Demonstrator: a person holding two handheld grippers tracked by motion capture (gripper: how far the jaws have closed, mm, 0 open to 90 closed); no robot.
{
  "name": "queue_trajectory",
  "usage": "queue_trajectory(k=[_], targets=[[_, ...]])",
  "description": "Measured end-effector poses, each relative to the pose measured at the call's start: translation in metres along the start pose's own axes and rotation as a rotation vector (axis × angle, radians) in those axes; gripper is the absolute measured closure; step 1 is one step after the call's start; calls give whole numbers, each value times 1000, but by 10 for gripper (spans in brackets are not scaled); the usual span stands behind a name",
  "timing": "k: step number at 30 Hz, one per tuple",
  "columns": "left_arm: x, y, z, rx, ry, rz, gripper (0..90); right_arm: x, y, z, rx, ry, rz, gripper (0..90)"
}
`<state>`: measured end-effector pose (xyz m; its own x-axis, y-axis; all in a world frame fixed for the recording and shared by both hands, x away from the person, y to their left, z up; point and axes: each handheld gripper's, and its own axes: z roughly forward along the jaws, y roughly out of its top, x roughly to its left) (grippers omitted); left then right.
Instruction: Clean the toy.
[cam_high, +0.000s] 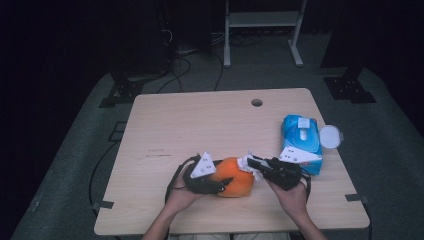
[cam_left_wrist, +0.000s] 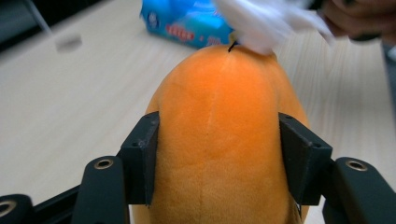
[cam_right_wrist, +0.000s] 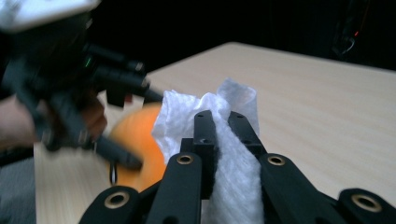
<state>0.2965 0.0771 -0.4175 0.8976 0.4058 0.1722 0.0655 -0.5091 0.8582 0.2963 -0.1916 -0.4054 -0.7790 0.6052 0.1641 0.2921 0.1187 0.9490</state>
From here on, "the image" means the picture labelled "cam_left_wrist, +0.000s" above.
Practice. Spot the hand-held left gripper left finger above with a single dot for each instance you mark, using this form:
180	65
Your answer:
143	155

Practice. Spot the light metal frame stand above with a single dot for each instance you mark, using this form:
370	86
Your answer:
25	18

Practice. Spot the white wet wipe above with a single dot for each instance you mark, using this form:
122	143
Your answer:
264	21

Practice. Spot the blue wet wipes pack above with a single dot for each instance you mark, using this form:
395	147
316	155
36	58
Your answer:
186	25

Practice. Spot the orange plush toy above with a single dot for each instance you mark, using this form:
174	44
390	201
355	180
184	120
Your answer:
218	140

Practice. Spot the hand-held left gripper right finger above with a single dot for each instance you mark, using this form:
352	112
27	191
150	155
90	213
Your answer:
303	158

